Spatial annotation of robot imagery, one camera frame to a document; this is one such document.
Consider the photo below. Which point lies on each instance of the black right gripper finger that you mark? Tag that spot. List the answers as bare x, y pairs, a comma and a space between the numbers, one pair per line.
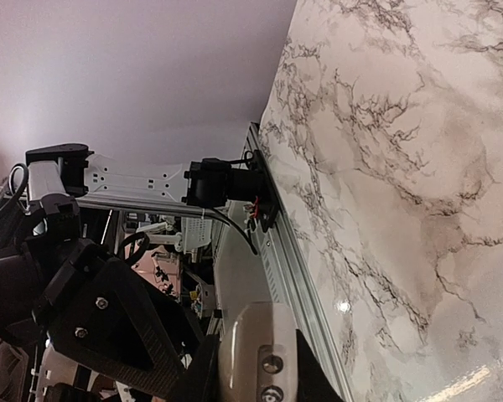
313, 385

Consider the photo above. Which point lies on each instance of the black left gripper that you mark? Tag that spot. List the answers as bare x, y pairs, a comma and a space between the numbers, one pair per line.
103, 315

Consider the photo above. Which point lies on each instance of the grey white remote control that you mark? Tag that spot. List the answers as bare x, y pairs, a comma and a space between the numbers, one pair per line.
258, 355

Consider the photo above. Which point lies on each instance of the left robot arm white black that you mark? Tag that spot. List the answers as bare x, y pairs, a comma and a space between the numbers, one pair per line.
54, 179

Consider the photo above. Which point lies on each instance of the front aluminium rail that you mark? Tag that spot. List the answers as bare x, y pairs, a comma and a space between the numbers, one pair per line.
256, 266

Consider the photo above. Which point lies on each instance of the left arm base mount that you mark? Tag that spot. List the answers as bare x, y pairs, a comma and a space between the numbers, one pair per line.
212, 182

